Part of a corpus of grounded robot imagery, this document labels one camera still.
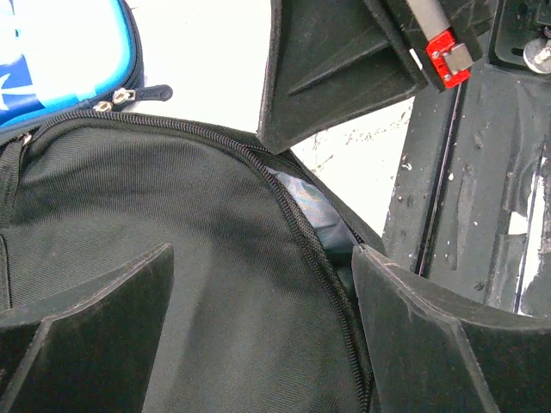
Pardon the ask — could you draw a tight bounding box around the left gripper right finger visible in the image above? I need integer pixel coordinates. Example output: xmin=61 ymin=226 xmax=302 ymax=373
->
xmin=352 ymin=244 xmax=550 ymax=412

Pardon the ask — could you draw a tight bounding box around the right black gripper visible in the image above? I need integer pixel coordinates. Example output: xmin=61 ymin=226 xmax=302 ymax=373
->
xmin=257 ymin=1 xmax=492 ymax=153

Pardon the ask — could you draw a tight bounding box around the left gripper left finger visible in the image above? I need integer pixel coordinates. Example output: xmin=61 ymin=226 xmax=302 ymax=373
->
xmin=1 ymin=243 xmax=174 ymax=412

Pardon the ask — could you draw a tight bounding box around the black backpack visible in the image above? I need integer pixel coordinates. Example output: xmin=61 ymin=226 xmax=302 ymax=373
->
xmin=1 ymin=111 xmax=383 ymax=412

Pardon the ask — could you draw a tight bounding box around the teal fantasy book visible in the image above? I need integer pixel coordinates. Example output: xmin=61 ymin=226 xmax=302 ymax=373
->
xmin=269 ymin=169 xmax=357 ymax=260

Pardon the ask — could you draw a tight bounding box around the blue dinosaur pencil case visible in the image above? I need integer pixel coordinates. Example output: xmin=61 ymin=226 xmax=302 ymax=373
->
xmin=1 ymin=0 xmax=173 ymax=132

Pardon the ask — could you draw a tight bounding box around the aluminium mounting rail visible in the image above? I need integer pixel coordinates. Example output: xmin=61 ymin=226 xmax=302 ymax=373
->
xmin=382 ymin=0 xmax=551 ymax=319

